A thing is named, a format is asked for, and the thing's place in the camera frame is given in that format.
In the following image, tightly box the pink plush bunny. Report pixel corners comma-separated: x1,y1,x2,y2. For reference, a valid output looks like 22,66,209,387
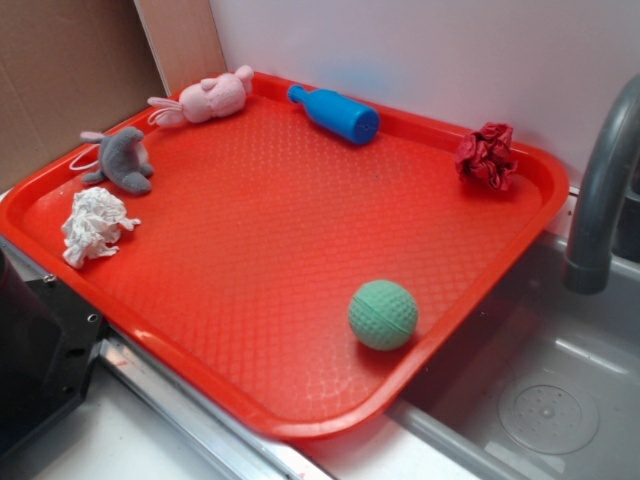
147,65,254,127

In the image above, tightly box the crumpled red paper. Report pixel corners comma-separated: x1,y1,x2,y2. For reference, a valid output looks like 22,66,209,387
454,122,518,191

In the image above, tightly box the blue plastic bottle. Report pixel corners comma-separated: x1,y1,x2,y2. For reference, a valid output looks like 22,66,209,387
287,85,381,145

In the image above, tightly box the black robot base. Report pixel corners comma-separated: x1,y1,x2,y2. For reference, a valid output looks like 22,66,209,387
1,254,105,459

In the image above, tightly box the green dimpled ball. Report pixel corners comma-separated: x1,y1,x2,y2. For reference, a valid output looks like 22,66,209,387
348,280,419,351

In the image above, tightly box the red plastic tray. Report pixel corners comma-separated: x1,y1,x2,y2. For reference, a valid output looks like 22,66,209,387
1,74,569,440

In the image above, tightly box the grey plush seal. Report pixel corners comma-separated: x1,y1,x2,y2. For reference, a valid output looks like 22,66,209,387
80,126,154,196

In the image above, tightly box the brown cardboard panel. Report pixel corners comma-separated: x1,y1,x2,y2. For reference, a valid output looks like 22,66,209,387
1,1,164,191

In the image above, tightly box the grey toy faucet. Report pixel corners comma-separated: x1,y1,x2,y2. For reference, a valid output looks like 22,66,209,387
563,76,639,295

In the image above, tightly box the light wooden board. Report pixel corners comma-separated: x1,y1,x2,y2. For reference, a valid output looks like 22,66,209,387
134,0,227,95

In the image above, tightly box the crumpled white paper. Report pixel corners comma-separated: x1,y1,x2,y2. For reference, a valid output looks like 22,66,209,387
61,187,142,269

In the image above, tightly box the grey toy sink basin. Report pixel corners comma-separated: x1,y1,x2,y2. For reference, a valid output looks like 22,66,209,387
388,234,639,479

